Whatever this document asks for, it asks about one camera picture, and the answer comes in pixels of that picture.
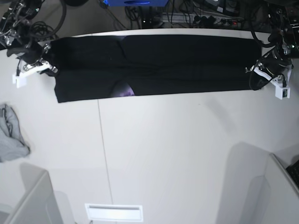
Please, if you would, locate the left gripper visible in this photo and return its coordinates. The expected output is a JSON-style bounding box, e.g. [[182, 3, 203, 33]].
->
[[257, 45, 293, 77]]

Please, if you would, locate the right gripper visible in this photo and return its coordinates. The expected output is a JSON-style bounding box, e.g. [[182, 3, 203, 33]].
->
[[7, 42, 50, 65]]

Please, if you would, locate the black T-shirt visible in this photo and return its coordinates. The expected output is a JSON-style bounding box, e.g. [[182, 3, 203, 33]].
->
[[51, 35, 261, 103]]

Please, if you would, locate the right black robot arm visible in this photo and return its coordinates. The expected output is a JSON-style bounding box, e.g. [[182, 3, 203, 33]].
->
[[0, 0, 67, 64]]

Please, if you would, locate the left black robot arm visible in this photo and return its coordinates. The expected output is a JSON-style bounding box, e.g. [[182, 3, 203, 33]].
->
[[247, 0, 299, 76]]

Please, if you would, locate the blue box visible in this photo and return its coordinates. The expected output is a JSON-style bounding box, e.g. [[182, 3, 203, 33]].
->
[[103, 0, 168, 7]]

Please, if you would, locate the grey crumpled garment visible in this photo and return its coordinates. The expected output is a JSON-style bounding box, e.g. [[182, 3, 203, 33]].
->
[[0, 104, 30, 163]]

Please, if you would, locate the white power strip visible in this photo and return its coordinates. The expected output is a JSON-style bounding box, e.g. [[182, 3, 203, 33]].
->
[[158, 13, 244, 28]]

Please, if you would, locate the black keyboard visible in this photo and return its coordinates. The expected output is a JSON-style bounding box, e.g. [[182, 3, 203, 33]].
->
[[286, 161, 299, 187]]

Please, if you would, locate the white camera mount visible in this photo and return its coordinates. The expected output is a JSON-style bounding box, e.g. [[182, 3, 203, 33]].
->
[[245, 65, 292, 100], [12, 61, 58, 88]]

